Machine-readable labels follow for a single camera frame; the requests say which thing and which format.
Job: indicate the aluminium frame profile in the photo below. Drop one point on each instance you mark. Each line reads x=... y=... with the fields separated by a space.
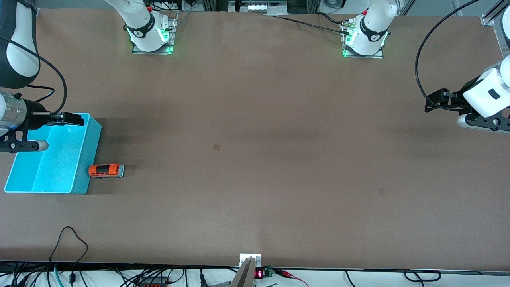
x=488 y=19

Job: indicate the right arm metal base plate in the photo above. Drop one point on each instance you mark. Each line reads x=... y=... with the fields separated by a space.
x=172 y=40

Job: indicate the blue plastic box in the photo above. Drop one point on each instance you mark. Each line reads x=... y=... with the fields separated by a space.
x=59 y=171

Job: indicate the black orange power strip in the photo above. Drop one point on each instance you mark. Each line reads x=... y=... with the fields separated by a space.
x=153 y=284

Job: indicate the white mounting plate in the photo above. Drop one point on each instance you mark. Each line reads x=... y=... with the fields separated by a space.
x=245 y=257

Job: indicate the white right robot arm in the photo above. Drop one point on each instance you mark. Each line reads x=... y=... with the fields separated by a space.
x=22 y=59

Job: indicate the orange toy bus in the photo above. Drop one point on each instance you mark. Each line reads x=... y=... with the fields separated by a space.
x=104 y=170

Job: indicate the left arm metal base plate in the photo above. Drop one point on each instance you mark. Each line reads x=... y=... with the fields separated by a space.
x=378 y=55

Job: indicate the red digit display module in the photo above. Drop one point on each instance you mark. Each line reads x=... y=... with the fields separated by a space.
x=259 y=274

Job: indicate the red clip leads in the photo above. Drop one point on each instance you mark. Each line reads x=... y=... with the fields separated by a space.
x=287 y=273

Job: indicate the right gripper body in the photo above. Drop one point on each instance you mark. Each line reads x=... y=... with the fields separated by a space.
x=35 y=116

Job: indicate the grey aluminium camera post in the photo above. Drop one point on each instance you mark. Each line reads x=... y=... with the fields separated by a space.
x=244 y=277

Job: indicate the grey box with white lights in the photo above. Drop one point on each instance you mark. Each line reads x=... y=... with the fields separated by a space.
x=259 y=7

